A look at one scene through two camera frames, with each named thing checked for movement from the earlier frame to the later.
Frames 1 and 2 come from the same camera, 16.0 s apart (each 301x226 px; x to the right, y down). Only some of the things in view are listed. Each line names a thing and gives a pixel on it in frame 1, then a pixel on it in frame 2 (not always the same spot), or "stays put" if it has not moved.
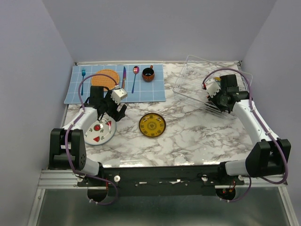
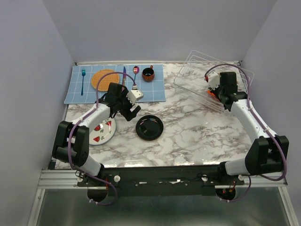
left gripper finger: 121,114 → 133,111
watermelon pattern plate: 100,132 stays put
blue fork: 83,73 stays put
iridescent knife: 124,77 stays put
